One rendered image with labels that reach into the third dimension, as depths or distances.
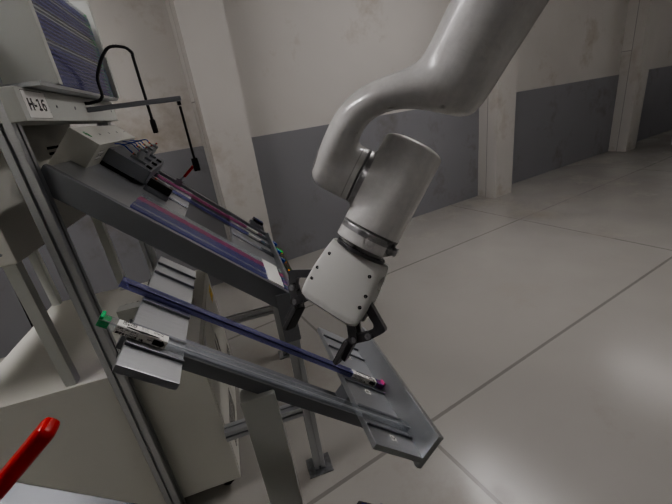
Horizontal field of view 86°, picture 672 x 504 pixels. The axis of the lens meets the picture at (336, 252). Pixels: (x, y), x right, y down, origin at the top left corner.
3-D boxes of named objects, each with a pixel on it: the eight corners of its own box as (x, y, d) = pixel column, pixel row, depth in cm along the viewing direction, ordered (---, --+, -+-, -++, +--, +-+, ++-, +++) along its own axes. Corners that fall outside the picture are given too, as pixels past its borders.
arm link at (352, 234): (405, 246, 54) (395, 263, 55) (355, 219, 57) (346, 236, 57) (393, 245, 46) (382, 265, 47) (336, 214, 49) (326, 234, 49)
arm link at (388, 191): (338, 216, 47) (401, 247, 48) (385, 120, 45) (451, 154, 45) (340, 212, 56) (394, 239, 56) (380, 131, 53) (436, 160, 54)
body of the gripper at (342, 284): (400, 260, 54) (366, 324, 56) (343, 228, 57) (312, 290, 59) (389, 261, 47) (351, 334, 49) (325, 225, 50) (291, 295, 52)
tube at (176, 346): (94, 326, 41) (98, 318, 41) (97, 320, 43) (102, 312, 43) (407, 432, 63) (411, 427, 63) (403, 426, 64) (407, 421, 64)
